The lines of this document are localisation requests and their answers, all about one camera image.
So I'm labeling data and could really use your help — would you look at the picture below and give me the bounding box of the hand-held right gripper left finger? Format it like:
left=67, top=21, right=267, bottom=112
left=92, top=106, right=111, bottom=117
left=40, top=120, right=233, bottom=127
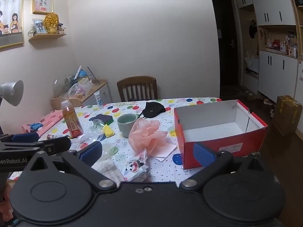
left=22, top=141, right=117, bottom=191

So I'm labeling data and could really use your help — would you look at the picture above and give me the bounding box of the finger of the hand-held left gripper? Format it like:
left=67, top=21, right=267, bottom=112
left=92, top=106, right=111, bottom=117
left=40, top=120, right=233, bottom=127
left=0, top=132, right=40, bottom=144
left=39, top=136, right=72, bottom=156

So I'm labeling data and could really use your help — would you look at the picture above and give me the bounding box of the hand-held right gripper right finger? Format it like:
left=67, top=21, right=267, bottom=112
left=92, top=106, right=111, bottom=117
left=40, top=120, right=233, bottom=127
left=179, top=142, right=273, bottom=192

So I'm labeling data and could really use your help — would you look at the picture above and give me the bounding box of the red shoe box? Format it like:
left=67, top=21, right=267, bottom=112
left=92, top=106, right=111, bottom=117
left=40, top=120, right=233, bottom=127
left=174, top=99, right=269, bottom=170

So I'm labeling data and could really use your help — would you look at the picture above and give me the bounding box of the pale paper napkin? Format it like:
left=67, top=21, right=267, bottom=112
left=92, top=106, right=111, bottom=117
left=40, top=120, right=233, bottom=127
left=148, top=139, right=178, bottom=162

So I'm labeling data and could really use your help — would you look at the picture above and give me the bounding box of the clear plastic bag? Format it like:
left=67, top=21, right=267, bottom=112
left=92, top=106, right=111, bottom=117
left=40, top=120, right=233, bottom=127
left=71, top=119, right=116, bottom=152

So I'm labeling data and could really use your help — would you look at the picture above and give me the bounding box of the pink flat box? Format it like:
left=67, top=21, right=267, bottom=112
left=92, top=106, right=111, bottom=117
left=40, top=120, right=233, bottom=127
left=21, top=110, right=64, bottom=138

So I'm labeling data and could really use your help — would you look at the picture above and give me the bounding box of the white fluffy cloth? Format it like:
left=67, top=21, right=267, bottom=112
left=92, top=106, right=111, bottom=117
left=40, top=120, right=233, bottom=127
left=92, top=159, right=125, bottom=183

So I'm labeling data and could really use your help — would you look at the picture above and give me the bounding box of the yellow sponge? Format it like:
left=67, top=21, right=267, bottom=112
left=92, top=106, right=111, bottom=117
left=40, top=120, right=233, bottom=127
left=103, top=124, right=116, bottom=138

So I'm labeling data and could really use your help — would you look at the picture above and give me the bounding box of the orange drink bottle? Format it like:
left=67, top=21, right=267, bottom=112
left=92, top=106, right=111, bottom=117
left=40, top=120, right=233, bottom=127
left=61, top=100, right=84, bottom=138

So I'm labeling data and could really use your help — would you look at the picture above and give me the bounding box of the purple and green sponge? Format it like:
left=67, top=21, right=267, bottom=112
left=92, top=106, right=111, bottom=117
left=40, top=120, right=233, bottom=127
left=89, top=114, right=115, bottom=125

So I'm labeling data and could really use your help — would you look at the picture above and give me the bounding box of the polka dot tablecloth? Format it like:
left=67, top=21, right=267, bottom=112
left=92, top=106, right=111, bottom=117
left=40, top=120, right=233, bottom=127
left=7, top=96, right=223, bottom=183

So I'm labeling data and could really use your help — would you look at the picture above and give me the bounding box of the pale green cup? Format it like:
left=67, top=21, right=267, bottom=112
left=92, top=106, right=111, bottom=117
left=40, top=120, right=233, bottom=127
left=117, top=113, right=138, bottom=138

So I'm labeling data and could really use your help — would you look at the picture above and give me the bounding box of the grey desk lamp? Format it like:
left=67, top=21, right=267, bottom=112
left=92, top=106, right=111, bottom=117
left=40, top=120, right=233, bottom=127
left=0, top=80, right=24, bottom=129

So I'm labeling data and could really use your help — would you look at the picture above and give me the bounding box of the panda print packet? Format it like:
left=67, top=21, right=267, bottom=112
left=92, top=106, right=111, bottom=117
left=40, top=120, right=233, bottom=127
left=122, top=157, right=150, bottom=182

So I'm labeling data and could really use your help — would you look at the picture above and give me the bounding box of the white tube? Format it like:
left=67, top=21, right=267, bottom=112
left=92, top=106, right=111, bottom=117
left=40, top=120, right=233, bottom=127
left=94, top=92, right=105, bottom=110

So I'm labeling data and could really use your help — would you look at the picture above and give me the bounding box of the pink bath pouf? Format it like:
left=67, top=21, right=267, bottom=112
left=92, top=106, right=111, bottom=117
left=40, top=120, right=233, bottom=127
left=128, top=118, right=169, bottom=162

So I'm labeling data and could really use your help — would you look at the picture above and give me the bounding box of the clear bag of snacks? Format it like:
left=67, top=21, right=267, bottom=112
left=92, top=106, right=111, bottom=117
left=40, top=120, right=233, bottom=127
left=67, top=77, right=94, bottom=100

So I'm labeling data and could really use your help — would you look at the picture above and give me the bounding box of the wooden side cabinet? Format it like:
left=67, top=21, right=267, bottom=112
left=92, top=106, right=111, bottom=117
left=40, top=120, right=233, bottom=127
left=50, top=79, right=112, bottom=111

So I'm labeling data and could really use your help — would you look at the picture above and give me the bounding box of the black face mask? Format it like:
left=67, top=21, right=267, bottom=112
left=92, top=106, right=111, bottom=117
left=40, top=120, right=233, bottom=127
left=137, top=102, right=166, bottom=119

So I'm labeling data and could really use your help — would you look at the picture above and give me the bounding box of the wooden chair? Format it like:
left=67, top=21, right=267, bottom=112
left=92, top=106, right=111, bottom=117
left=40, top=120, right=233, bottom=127
left=117, top=76, right=158, bottom=102

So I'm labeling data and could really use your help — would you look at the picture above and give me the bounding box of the taped cardboard box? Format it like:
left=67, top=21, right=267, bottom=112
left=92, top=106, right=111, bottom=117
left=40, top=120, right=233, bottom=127
left=272, top=95, right=303, bottom=137

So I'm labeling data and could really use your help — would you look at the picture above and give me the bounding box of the white shopping bag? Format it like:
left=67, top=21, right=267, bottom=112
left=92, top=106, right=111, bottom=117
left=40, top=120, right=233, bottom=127
left=244, top=50, right=260, bottom=73

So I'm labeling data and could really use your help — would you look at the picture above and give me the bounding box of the white base cabinet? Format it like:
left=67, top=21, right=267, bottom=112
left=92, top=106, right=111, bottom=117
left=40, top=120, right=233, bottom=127
left=257, top=50, right=299, bottom=104

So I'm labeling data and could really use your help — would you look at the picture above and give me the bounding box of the dark door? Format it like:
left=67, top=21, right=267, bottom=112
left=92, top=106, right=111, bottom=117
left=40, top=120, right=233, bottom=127
left=211, top=0, right=238, bottom=87

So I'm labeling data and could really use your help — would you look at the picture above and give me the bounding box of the golden flower ornament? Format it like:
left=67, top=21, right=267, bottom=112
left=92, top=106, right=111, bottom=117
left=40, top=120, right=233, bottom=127
left=43, top=12, right=59, bottom=34

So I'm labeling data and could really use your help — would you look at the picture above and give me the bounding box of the framed family poster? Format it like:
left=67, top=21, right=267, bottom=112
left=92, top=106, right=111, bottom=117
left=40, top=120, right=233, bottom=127
left=0, top=0, right=25, bottom=50

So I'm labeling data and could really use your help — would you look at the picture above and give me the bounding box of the white cabinet with stickers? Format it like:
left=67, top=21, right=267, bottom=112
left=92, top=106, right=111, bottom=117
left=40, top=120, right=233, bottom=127
left=295, top=60, right=303, bottom=101

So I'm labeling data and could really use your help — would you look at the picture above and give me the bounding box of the black hanging bag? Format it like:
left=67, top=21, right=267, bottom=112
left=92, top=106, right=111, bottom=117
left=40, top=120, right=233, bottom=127
left=248, top=20, right=257, bottom=40

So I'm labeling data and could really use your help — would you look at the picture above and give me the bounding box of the row of small bottles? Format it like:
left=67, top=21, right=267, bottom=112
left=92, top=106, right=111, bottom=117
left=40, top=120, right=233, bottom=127
left=265, top=31, right=299, bottom=58

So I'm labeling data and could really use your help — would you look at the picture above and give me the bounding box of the small gold framed picture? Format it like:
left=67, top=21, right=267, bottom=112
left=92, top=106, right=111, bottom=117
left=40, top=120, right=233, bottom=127
left=32, top=0, right=54, bottom=15

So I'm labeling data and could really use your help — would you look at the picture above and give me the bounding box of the wooden shelf unit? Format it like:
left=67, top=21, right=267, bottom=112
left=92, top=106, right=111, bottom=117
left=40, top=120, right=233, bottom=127
left=285, top=0, right=303, bottom=61

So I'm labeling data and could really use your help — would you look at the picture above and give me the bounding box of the wooden wall shelf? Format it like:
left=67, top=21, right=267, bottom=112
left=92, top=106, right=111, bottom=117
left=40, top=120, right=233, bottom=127
left=28, top=27, right=67, bottom=41

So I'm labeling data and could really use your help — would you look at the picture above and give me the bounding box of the small photo frame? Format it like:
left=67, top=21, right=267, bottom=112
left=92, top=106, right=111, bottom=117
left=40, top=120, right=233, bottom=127
left=32, top=18, right=47, bottom=35

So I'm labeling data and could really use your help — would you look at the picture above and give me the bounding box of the white wall cabinet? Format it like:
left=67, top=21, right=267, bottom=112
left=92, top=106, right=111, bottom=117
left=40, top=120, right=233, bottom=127
left=234, top=0, right=298, bottom=27

